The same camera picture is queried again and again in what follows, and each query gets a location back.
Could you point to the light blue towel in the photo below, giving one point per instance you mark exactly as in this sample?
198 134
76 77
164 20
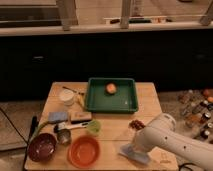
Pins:
127 151

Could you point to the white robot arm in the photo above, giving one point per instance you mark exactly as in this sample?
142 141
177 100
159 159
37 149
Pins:
160 133

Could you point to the green plastic tray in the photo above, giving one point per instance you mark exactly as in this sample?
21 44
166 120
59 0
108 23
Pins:
124 100

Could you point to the orange round fruit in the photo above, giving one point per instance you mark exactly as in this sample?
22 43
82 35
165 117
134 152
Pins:
111 88

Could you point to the yellow green utensil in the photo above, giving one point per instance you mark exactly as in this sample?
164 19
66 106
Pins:
81 101

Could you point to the thin dark stick utensil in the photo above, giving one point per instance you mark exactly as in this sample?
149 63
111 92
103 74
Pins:
75 91

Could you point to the white round container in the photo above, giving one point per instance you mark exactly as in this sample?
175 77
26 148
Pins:
67 97

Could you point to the green head spatula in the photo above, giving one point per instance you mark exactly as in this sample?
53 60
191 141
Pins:
93 126

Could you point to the wooden block brush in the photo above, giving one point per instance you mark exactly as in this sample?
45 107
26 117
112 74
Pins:
77 117

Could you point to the bunch of dark grapes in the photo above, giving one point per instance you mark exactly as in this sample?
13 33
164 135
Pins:
136 125

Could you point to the blue sponge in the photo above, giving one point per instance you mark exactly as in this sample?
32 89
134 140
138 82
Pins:
55 117

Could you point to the small metal cup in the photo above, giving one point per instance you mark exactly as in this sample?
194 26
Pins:
64 136

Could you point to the orange plastic bowl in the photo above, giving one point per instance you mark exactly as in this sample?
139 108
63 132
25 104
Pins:
83 152

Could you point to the dark maroon bowl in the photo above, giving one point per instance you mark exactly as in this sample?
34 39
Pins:
42 147

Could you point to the wooden window frame rail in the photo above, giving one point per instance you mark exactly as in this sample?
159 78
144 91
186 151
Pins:
52 17

